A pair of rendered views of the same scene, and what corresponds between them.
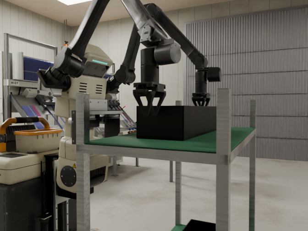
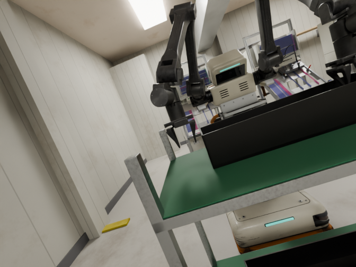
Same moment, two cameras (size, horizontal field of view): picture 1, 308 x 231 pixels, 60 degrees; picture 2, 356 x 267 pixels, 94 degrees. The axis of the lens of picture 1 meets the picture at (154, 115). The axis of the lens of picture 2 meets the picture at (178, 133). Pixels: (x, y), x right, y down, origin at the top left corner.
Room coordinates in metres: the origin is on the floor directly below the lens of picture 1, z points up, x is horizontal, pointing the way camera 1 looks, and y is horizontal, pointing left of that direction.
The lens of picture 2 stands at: (0.62, -0.53, 1.15)
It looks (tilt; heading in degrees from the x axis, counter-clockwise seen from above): 7 degrees down; 71
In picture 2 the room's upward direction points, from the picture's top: 21 degrees counter-clockwise
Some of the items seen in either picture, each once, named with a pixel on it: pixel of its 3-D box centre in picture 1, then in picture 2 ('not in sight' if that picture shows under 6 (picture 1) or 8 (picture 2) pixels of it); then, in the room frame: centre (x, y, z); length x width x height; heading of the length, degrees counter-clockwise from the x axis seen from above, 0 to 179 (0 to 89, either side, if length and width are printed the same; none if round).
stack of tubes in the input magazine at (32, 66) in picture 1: (38, 71); (276, 49); (3.43, 1.48, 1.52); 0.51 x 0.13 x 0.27; 155
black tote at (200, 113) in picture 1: (187, 119); (287, 117); (1.13, -0.14, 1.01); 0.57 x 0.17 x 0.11; 154
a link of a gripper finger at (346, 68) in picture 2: (200, 103); (347, 73); (1.32, -0.23, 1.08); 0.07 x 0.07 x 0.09; 64
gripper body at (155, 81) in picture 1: (150, 78); (176, 113); (0.83, 0.01, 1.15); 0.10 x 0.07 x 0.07; 154
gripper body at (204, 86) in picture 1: (200, 89); (348, 49); (1.34, -0.24, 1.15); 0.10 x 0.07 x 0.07; 154
